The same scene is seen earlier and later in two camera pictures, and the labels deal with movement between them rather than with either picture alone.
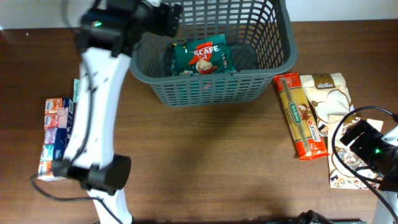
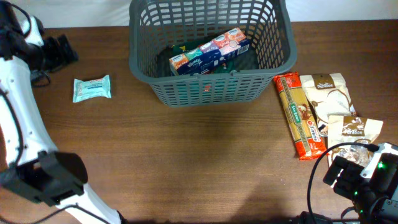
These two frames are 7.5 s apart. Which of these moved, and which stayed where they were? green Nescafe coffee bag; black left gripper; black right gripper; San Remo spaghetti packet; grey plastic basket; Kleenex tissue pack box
Moved: black right gripper; Kleenex tissue pack box; green Nescafe coffee bag; black left gripper
Stayed: grey plastic basket; San Remo spaghetti packet
